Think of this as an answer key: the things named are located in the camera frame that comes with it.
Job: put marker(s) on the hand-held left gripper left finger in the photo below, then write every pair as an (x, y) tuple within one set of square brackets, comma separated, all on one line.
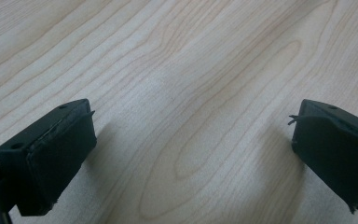
[(52, 155)]

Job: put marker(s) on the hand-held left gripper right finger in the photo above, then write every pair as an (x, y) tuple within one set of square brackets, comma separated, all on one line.
[(332, 155)]

